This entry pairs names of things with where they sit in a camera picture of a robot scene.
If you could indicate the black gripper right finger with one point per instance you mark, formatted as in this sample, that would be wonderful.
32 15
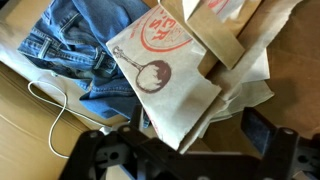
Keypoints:
258 128

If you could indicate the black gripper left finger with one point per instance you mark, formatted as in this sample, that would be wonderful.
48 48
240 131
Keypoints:
136 116

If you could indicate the brown printed paper bag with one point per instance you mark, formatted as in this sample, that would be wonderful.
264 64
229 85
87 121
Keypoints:
166 83

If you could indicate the blue denim jeans cloth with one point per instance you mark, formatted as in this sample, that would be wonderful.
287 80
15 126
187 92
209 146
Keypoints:
83 33

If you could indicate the tan leather sofa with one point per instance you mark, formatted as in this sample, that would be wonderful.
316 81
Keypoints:
20 133

